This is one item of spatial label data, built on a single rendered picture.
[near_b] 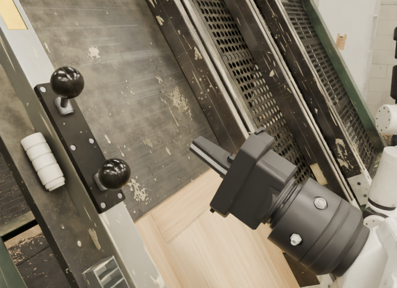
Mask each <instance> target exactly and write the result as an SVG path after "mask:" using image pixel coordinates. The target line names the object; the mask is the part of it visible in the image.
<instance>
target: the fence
mask: <svg viewBox="0 0 397 288"><path fill-rule="evenodd" d="M12 1H13V3H14V5H15V7H16V9H17V10H18V12H19V14H20V16H21V18H22V20H23V22H24V24H25V26H26V28H27V29H26V30H8V28H7V26H6V24H5V22H4V20H3V19H2V17H1V15H0V63H1V65H2V67H3V68H4V70H5V72H6V74H7V76H8V78H9V80H10V82H11V84H12V86H13V88H14V90H15V92H16V94H17V96H18V97H19V99H20V101H21V103H22V105H23V107H24V109H25V111H26V112H27V115H28V117H29V118H30V121H31V123H32V125H33V126H34V128H35V130H36V132H37V133H39V132H40V133H42V134H43V136H44V138H45V140H46V143H48V145H49V147H50V149H51V153H52V154H53V155H54V157H55V159H56V161H57V164H58V165H59V167H60V169H61V171H62V172H63V174H64V176H63V177H64V178H65V184H64V186H65V187H66V190H67V192H68V193H69V195H70V198H71V200H72V201H73V203H74V205H75V207H76V209H77V211H78V213H79V215H80V216H81V218H82V220H83V222H84V224H85V226H86V228H87V230H88V232H89V234H90V236H91V238H92V240H93V242H94V244H95V246H96V247H97V249H98V251H99V253H100V255H101V257H102V258H105V257H109V256H114V257H115V259H116V261H117V263H118V265H119V267H120V269H121V270H122V273H123V275H124V276H125V278H126V281H127V282H128V284H129V286H130V288H168V287H167V285H166V284H165V281H164V280H163V278H162V276H161V274H160V272H159V270H158V268H157V266H156V265H155V263H154V261H153V259H152V257H151V255H150V253H149V251H148V249H147V247H146V245H145V243H144V241H143V239H142V237H141V235H140V233H139V232H138V230H137V228H136V226H135V224H134V222H133V220H132V218H131V216H130V215H129V212H128V210H127V209H126V206H125V204H124V203H123V201H122V202H120V203H118V204H117V205H115V206H114V207H112V208H110V209H109V210H107V211H105V212H103V213H101V214H98V212H97V211H96V208H95V206H94V205H93V203H92V200H91V199H90V197H89V195H88V193H87V191H86V189H85V187H84V185H83V183H82V181H81V180H80V178H79V176H78V174H77V172H76V170H75V168H74V166H73V164H72V162H71V160H70V158H69V156H68V154H67V152H66V151H65V149H64V147H63V145H62V143H61V141H60V139H59V137H58V136H57V134H56V131H55V130H54V128H53V125H52V124H51V122H50V120H49V118H48V116H47V114H46V112H45V110H44V108H43V106H42V105H41V103H40V101H39V99H38V97H37V95H36V93H35V91H34V87H35V86H36V85H37V84H42V83H49V82H50V78H51V75H52V73H53V72H54V71H55V69H54V68H53V66H52V64H51V62H50V60H49V58H48V56H47V54H46V53H45V51H44V49H43V46H42V45H41V43H40V40H39V39H38V37H37V35H36V33H35V31H34V29H33V27H32V25H31V23H30V21H29V20H28V18H27V16H26V14H25V12H24V10H23V8H22V6H21V4H20V2H19V0H12Z"/></svg>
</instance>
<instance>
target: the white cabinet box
mask: <svg viewBox="0 0 397 288"><path fill-rule="evenodd" d="M379 8H380V0H319V6H318V10H319V12H320V14H321V16H322V18H323V20H324V22H325V23H326V26H327V28H328V30H329V32H330V34H331V36H332V38H333V40H334V42H335V43H336V46H337V48H338V49H339V52H340V54H341V55H342V57H343V59H344V61H345V63H346V65H347V67H348V69H349V71H350V73H351V75H352V77H353V79H354V81H355V83H356V85H357V87H358V89H359V90H360V92H361V94H362V96H363V98H364V100H365V102H366V96H367V88H368V83H369V76H370V68H371V63H372V55H373V48H374V43H375V36H376V28H377V24H378V16H379Z"/></svg>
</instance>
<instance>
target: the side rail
mask: <svg viewBox="0 0 397 288"><path fill-rule="evenodd" d="M300 1H301V3H302V5H303V7H304V9H305V11H306V13H307V15H308V17H309V19H310V21H311V23H312V25H313V27H314V29H315V31H316V33H317V35H318V37H319V39H320V41H321V43H322V45H323V47H324V49H325V51H326V53H327V55H328V57H329V58H330V60H331V62H332V64H333V66H334V68H335V70H336V72H337V74H338V76H339V78H340V80H341V82H342V84H343V86H344V88H345V90H346V92H347V94H348V95H349V97H350V100H351V101H352V103H353V106H354V108H355V109H356V111H357V114H358V115H359V117H360V120H361V121H362V123H363V125H364V127H365V129H366V131H367V133H368V135H369V137H370V139H371V141H372V143H373V145H374V147H375V149H376V151H377V153H380V152H383V150H384V148H385V147H388V146H387V144H386V142H385V140H384V138H383V136H382V134H381V133H379V132H378V130H377V128H376V122H375V120H374V118H373V116H372V114H371V112H370V110H369V108H368V106H367V104H366V102H365V100H364V98H363V96H362V94H361V92H360V90H359V89H358V87H357V85H356V83H355V81H354V79H353V77H352V75H351V73H350V71H349V69H348V67H347V65H346V63H345V61H344V59H343V57H342V55H341V54H340V52H339V49H338V48H337V46H336V43H335V42H334V40H333V38H332V36H331V34H330V32H329V30H328V28H327V26H326V23H325V22H324V20H323V18H322V16H321V14H320V12H319V10H318V8H317V6H316V4H315V2H314V0H300Z"/></svg>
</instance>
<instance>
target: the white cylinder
mask: <svg viewBox="0 0 397 288"><path fill-rule="evenodd" d="M21 144H22V146H23V147H24V149H25V151H27V152H26V153H27V155H28V157H29V159H30V161H32V165H33V167H34V169H35V171H36V172H38V173H37V174H38V176H39V178H40V180H41V182H42V184H43V185H45V188H46V189H49V191H52V190H54V189H56V188H58V187H60V186H62V185H64V184H65V178H64V177H63V176H64V174H63V172H62V171H61V169H60V167H59V165H58V164H57V161H56V159H55V157H54V155H53V154H52V153H51V149H50V147H49V145H48V143H46V140H45V138H44V136H43V134H42V133H40V132H39V133H35V134H32V135H29V136H27V137H26V138H24V139H23V140H22V141H21Z"/></svg>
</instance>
